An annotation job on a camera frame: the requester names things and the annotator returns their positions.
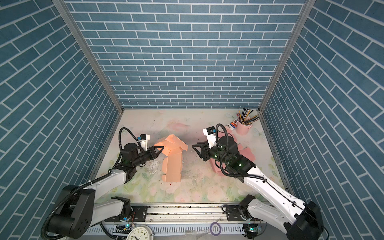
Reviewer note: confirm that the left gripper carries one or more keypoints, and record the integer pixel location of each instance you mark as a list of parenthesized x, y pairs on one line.
[(151, 153)]

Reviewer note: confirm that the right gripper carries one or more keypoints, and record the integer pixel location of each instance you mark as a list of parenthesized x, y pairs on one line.
[(205, 150)]

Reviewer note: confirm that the orange paper box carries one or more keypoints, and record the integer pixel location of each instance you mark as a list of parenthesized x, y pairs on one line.
[(173, 163)]

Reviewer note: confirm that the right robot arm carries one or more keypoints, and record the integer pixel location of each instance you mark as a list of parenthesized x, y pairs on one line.
[(297, 219)]

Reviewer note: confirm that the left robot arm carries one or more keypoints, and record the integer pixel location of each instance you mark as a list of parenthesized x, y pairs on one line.
[(77, 208)]

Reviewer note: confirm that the pink paper box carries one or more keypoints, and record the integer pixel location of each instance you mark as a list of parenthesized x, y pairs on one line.
[(248, 156)]

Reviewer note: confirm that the pink pencil cup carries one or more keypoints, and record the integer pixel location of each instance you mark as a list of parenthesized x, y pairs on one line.
[(242, 129)]

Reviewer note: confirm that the coloured pencils bundle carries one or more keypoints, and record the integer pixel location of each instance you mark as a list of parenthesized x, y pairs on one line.
[(244, 116)]

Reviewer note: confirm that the white analog clock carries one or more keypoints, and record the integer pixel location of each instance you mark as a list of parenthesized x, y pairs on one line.
[(141, 233)]

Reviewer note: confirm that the purple tape roll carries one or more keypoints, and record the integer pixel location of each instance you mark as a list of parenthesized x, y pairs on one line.
[(215, 229)]

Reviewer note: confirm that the green lit circuit board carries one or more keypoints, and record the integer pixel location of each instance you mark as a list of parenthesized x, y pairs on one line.
[(251, 231)]

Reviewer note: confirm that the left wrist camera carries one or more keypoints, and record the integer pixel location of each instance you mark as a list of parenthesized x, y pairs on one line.
[(144, 139)]

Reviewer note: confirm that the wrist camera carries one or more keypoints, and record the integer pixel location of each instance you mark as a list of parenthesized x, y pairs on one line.
[(210, 133), (144, 139)]

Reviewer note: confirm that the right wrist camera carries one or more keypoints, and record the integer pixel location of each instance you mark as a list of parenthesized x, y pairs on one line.
[(210, 133)]

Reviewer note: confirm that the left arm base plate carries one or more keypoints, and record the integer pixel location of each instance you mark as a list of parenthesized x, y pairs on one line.
[(135, 214)]

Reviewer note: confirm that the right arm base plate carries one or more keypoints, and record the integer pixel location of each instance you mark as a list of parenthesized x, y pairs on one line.
[(233, 214)]

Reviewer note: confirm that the aluminium rail frame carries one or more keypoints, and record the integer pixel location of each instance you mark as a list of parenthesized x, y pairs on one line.
[(194, 212)]

